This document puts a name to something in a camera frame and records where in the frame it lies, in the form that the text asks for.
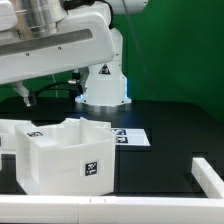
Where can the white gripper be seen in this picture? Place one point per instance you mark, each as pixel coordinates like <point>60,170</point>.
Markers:
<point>83,39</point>

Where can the white drawer housing box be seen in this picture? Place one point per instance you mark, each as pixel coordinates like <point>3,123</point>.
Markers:
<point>75,157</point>

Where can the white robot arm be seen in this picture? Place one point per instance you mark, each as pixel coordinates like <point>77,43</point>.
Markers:
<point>43,37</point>

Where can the small white drawer left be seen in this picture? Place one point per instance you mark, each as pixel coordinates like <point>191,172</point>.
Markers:
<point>12,139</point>

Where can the white marker sheet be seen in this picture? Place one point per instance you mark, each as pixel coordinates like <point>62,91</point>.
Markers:
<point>131,137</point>

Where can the white L-shaped frame wall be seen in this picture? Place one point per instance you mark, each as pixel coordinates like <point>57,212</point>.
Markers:
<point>122,210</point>

